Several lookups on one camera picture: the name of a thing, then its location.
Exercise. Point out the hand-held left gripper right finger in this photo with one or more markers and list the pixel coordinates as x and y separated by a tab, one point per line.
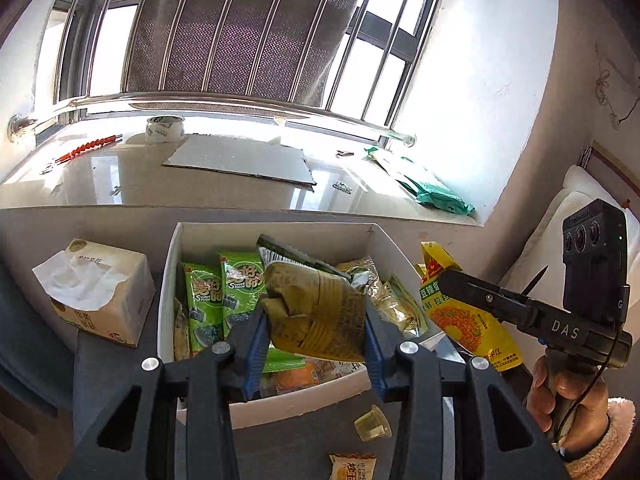
375	360

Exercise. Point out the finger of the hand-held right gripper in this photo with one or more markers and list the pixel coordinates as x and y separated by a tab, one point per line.
470	290

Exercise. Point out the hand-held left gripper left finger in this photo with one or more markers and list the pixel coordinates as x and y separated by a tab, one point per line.
255	355

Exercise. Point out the yellow spicy strip snack packet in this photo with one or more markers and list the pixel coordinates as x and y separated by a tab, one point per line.
465	330
181	330

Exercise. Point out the white cardboard box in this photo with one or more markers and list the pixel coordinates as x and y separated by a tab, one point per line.
280	410

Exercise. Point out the gold black snack packet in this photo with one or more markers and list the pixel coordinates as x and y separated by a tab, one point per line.
320	310

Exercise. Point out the person's right forearm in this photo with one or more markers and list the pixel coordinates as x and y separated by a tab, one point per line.
610	445

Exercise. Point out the person's right hand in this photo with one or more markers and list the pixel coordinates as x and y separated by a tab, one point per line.
585	420

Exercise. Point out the green seaweed snack packet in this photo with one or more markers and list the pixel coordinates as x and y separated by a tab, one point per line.
282	360
202	300
240	285

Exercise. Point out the orange snack packet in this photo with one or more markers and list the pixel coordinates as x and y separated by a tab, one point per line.
295	380

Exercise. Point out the clear pastry packet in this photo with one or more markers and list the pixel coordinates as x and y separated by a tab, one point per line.
395	305

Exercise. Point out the white pillow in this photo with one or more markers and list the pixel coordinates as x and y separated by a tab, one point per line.
550	210

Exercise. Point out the clear jelly cup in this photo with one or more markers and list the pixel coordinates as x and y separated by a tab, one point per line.
372	425

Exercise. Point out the crinkled cream snack packet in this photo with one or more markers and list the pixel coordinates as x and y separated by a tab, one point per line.
357	272

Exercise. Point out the orange cream biscuit packet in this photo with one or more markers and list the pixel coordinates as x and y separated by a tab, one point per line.
352	467

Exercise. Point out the pale green plastic packet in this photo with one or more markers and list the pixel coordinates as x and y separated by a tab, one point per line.
390	160

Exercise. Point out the small black sill object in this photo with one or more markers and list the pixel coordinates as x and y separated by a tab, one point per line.
341	187

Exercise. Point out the tissue pack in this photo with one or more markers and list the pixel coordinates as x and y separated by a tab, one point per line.
100	280

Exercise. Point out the grey cardboard sheet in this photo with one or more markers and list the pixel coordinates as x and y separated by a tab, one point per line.
240	160

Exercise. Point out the clear tape roll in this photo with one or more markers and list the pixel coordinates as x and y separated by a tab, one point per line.
165	130

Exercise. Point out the red spiral stick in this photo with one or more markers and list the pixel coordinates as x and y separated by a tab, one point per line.
90	146

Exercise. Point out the metal window grille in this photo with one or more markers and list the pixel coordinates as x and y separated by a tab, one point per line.
380	25

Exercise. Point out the hanging grey mesh cloth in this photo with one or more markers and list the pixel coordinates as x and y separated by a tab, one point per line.
225	35

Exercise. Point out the steel window rail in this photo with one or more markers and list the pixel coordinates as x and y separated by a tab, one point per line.
200	97

